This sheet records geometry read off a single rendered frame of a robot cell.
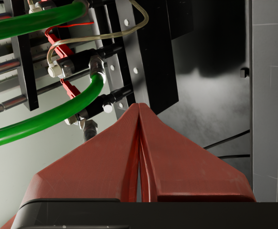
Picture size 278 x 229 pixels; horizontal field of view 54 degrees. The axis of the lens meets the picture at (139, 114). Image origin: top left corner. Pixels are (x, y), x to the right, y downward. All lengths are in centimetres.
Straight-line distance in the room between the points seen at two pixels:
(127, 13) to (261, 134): 27
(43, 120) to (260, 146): 30
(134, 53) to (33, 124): 26
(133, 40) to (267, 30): 20
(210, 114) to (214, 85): 7
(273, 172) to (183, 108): 28
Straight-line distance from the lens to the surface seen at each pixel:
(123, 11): 46
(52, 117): 25
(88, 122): 40
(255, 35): 37
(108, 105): 45
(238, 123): 59
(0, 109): 61
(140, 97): 50
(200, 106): 62
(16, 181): 77
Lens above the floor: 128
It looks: 35 degrees down
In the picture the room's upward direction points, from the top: 121 degrees counter-clockwise
